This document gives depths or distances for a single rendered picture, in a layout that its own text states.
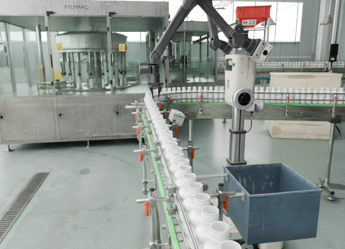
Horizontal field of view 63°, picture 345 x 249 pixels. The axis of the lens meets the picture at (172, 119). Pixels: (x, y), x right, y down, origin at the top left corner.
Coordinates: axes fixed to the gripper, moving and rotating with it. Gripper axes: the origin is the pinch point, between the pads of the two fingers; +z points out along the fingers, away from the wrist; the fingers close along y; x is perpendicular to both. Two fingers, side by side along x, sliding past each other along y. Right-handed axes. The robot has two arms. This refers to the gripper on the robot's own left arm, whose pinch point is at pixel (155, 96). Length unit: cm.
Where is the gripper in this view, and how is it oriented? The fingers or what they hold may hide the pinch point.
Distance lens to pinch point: 179.1
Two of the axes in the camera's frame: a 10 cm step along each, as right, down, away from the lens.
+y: 9.9, -0.4, 1.4
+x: -1.5, -2.1, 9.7
